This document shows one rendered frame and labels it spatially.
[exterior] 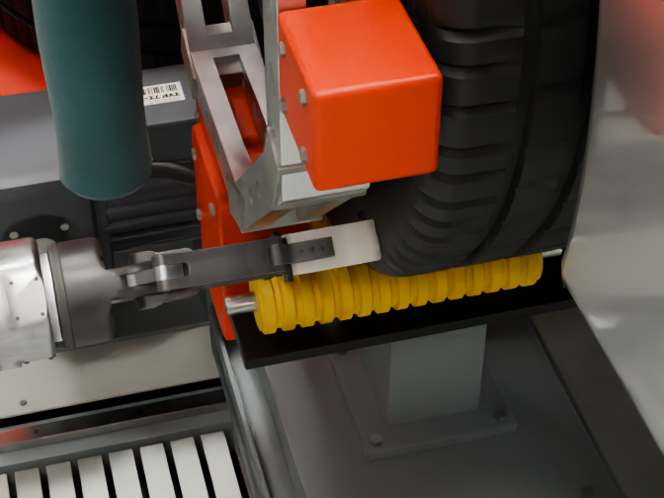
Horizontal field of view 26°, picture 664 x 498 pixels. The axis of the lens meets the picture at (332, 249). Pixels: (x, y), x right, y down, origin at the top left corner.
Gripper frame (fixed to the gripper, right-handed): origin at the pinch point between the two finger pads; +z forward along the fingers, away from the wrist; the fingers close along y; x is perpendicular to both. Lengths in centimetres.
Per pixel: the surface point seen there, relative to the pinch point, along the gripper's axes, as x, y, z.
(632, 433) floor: -26, -65, 45
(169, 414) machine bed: -13, -67, -10
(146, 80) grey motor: 24, -54, -6
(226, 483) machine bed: -21, -61, -5
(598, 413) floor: -23, -68, 43
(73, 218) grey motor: 10, -51, -17
